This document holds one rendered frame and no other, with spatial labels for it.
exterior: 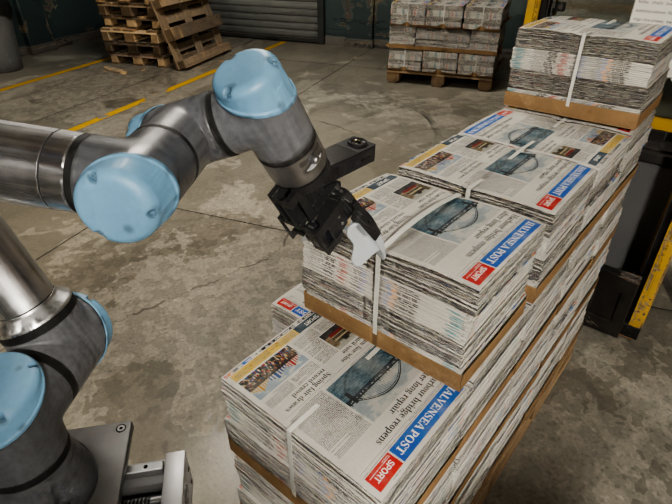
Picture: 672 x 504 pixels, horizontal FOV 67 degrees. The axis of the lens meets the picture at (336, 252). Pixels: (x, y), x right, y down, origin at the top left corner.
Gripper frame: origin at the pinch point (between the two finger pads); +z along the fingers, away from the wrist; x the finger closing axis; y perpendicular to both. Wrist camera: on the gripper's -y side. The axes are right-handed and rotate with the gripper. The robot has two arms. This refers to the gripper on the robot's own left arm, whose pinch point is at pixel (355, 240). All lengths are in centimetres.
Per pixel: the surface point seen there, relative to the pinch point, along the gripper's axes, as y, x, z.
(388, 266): -2.8, 1.0, 12.1
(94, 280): 31, -188, 111
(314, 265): 1.1, -16.4, 18.3
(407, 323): 2.8, 6.4, 20.2
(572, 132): -75, 5, 50
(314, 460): 30.9, 5.5, 19.4
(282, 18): -423, -551, 336
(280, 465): 35.6, -2.9, 27.2
